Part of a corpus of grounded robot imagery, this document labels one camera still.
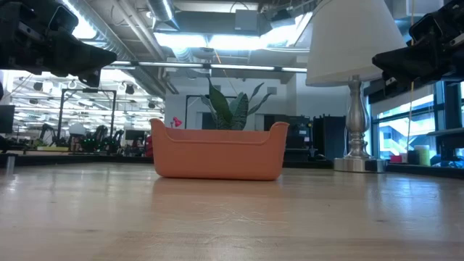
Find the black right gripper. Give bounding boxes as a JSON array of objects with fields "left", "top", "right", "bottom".
[{"left": 372, "top": 0, "right": 464, "bottom": 87}]

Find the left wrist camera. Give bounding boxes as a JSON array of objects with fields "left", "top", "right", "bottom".
[{"left": 49, "top": 4, "right": 80, "bottom": 34}]

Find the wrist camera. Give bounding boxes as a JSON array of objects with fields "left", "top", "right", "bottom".
[
  {"left": 49, "top": 4, "right": 80, "bottom": 34},
  {"left": 408, "top": 13, "right": 444, "bottom": 44}
]

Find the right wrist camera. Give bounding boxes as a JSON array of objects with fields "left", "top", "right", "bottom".
[{"left": 408, "top": 13, "right": 444, "bottom": 44}]

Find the black gantry frame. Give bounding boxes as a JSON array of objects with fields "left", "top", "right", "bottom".
[{"left": 57, "top": 88, "right": 118, "bottom": 148}]

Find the potted snake plant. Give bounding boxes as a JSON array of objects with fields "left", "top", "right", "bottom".
[{"left": 202, "top": 77, "right": 273, "bottom": 131}]

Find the black equipment rack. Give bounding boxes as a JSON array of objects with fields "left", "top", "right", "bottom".
[{"left": 289, "top": 115, "right": 313, "bottom": 168}]

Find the silver frame post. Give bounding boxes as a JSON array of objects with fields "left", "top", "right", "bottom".
[{"left": 4, "top": 154, "right": 17, "bottom": 175}]

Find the linear ceiling light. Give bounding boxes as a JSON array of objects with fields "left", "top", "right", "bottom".
[{"left": 110, "top": 60, "right": 308, "bottom": 74}]

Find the yellow-green cup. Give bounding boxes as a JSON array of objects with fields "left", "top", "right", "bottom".
[{"left": 413, "top": 144, "right": 432, "bottom": 167}]

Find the grey ceiling box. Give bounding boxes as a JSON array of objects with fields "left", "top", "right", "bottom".
[{"left": 234, "top": 9, "right": 260, "bottom": 32}]

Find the silver ventilation duct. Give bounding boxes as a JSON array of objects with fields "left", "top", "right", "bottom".
[{"left": 146, "top": 0, "right": 181, "bottom": 32}]

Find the white shade table lamp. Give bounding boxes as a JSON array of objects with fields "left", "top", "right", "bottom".
[{"left": 305, "top": 0, "right": 407, "bottom": 173}]

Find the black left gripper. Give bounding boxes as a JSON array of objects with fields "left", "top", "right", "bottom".
[{"left": 0, "top": 0, "right": 117, "bottom": 88}]

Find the black background monitor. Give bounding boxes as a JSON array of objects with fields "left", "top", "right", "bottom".
[{"left": 0, "top": 104, "right": 16, "bottom": 134}]

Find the black pillar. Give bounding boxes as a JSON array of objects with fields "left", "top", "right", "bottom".
[{"left": 444, "top": 81, "right": 463, "bottom": 162}]

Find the orange plastic bin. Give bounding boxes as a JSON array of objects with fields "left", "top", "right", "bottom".
[{"left": 149, "top": 117, "right": 290, "bottom": 181}]

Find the black cabinet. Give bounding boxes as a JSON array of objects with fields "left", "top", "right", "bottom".
[{"left": 312, "top": 115, "right": 348, "bottom": 161}]

